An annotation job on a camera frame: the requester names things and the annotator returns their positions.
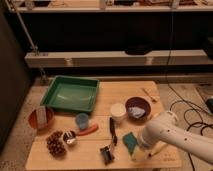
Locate orange bowl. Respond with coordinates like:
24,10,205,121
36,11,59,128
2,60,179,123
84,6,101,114
28,106,54,130

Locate white lower shelf beam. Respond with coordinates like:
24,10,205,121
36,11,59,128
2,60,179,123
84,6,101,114
25,50,213,68

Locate diagonal metal pole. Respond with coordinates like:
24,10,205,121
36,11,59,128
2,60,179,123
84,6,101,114
7,0,48,85

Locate black handled brush tool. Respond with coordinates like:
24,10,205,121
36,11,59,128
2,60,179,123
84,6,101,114
100,118,118,165

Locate purple bowl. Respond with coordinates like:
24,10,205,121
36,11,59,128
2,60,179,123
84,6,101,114
125,97,151,121

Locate brown grape bunch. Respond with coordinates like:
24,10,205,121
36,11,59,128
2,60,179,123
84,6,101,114
46,131,66,157

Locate small wooden spoon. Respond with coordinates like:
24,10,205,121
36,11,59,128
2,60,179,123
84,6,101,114
141,88,157,103

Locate green sponge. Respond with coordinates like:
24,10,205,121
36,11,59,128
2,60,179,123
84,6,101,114
122,132,137,155

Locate green plastic tray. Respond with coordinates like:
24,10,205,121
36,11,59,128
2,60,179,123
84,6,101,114
41,75,99,113

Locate white round container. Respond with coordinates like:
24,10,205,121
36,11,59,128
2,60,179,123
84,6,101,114
110,103,126,122

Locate orange carrot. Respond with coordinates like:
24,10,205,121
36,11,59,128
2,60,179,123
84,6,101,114
77,124,99,136

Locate small black metal cup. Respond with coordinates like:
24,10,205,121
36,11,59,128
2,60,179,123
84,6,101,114
63,131,77,146

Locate white crumpled cloth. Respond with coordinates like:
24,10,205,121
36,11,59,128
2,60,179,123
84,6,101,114
128,107,145,119

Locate white upper shelf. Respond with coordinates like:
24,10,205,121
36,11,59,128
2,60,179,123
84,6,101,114
3,0,213,13

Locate blue plastic cup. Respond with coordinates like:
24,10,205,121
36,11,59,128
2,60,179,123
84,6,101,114
75,113,89,130

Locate black floor cables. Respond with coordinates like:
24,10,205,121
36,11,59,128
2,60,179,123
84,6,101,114
165,9,213,171

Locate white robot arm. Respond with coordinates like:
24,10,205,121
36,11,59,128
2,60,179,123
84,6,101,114
137,111,213,165

